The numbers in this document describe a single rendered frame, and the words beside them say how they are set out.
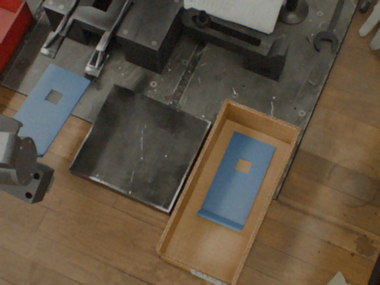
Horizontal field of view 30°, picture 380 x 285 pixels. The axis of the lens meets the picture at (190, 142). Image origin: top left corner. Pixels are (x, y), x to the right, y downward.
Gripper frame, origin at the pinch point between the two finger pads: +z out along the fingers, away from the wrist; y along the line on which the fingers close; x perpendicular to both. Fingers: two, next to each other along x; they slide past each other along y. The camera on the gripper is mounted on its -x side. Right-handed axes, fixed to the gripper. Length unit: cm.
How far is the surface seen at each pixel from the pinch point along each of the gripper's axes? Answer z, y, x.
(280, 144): 19.1, 13.9, -32.5
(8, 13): 19.7, 15.6, 18.4
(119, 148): 12.6, 3.7, -10.4
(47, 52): 9.8, 13.1, 5.1
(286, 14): 28.0, 33.5, -24.1
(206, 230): 11.7, -1.9, -28.0
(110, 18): 13.7, 21.6, -0.9
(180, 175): 12.7, 3.9, -21.0
